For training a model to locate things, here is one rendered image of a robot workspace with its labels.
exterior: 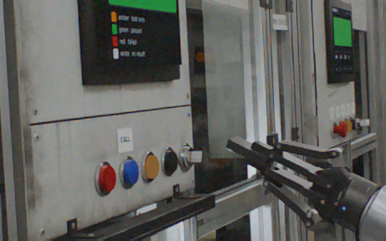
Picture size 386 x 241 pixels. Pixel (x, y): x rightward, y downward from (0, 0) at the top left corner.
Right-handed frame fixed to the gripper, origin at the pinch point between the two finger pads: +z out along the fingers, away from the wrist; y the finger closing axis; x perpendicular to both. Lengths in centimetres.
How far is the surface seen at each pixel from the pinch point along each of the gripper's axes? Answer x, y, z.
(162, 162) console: 19.6, 0.3, 3.1
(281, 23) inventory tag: -43.4, 11.3, 21.1
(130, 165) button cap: 30.2, 2.9, 1.4
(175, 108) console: 13.5, 5.9, 7.0
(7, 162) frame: 52, 7, 2
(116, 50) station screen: 33.3, 16.4, 5.4
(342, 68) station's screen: -82, -1, 19
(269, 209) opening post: -28.9, -19.9, 5.0
